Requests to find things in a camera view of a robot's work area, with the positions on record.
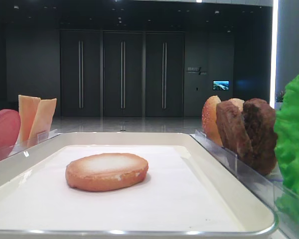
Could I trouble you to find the green lettuce leaf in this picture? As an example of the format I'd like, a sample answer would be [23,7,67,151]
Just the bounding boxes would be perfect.
[274,64,299,225]

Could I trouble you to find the left meat patty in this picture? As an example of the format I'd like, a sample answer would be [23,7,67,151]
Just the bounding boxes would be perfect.
[216,101,254,163]

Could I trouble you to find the meat patty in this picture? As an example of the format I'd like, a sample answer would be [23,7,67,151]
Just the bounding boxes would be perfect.
[242,98,278,176]
[216,101,254,163]

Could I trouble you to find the pale bun behind patties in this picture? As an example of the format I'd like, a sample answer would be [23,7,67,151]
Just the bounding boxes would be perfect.
[229,98,245,112]

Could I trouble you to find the right cheese slice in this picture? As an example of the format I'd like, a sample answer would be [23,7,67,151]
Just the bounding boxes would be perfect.
[29,98,57,140]

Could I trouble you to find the cheese slice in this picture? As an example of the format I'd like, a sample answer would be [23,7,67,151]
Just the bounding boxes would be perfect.
[18,95,41,142]
[29,98,57,140]

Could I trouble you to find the right meat patty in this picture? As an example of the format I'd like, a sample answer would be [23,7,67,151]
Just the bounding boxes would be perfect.
[242,98,278,176]

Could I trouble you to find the left cheese slice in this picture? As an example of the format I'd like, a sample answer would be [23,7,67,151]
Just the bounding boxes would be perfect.
[18,95,41,142]

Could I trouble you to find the front tomato slice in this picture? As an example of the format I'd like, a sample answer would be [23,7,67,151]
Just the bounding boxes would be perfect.
[0,109,21,148]

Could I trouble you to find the sesame top bun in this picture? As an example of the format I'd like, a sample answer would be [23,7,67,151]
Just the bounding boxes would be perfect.
[202,96,222,147]

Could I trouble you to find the bottom bun slice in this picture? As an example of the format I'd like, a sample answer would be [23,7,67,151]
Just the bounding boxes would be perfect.
[65,153,149,192]

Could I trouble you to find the right dark door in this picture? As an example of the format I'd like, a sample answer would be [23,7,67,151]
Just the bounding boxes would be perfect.
[146,33,184,117]

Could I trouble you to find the middle dark door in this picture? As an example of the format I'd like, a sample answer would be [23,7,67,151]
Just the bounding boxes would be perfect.
[103,32,143,117]

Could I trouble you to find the white serving tray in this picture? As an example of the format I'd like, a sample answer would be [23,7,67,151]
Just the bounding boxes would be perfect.
[0,132,278,239]

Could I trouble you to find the potted plants white planter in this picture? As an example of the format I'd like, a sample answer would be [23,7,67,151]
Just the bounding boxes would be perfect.
[275,91,285,111]

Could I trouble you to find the left clear acrylic rack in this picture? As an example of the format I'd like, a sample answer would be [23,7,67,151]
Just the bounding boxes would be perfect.
[0,129,60,161]

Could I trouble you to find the clear acrylic rack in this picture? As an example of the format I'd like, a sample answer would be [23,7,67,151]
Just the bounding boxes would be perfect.
[192,130,299,239]
[0,129,60,161]

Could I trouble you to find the right clear acrylic rack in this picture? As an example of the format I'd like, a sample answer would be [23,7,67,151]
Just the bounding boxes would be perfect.
[192,130,299,239]

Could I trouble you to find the small wall screen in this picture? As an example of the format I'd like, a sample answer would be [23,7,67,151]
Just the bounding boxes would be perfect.
[213,81,229,91]

